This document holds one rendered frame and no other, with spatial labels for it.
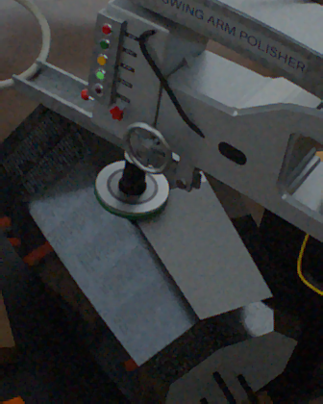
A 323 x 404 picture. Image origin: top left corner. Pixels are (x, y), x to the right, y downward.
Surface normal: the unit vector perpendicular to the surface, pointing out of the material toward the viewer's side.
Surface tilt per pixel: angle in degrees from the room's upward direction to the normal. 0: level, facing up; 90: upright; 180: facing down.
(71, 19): 0
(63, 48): 0
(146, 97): 90
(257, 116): 90
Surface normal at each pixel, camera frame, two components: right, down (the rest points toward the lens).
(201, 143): -0.58, 0.52
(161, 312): -0.53, -0.33
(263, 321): 0.33, -0.24
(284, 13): 0.13, -0.70
